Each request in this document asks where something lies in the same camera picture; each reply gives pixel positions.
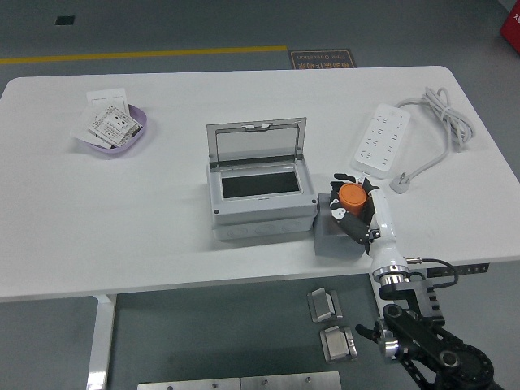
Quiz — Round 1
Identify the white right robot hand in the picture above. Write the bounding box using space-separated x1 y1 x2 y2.
327 172 409 278

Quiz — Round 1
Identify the orange cylinder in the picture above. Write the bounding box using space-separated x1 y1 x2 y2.
339 183 369 217

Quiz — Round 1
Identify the grey box with clear flap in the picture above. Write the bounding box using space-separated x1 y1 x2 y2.
206 117 319 243

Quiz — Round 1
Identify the grey cube with round hole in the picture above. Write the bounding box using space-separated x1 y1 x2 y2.
314 193 369 258

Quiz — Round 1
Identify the white power strip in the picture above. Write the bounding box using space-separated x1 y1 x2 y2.
350 102 412 180

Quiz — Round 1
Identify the small metal block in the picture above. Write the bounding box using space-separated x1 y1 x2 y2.
307 287 345 324
319 324 359 362

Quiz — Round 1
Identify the brown floor sign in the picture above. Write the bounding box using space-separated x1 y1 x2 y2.
288 49 358 71

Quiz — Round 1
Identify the metal plate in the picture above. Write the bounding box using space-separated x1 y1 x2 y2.
240 370 342 390
136 377 241 390

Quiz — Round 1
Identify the red object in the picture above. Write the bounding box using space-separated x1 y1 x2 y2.
500 6 520 50

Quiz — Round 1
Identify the purple tray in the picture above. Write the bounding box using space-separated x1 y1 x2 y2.
75 104 148 156

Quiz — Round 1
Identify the printed white socket panel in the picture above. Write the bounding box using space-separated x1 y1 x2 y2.
87 105 141 148

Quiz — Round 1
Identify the yellow floor tape line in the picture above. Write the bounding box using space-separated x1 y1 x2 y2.
0 45 288 66

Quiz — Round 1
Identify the plain white card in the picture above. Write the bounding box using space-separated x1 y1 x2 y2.
69 107 111 150

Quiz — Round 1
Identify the white power cord with plug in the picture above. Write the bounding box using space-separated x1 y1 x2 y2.
388 85 476 195

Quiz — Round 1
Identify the black under-table bracket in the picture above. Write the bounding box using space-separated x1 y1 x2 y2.
422 262 491 280

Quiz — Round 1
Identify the white wall switch plate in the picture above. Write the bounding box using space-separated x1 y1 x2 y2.
85 88 131 114

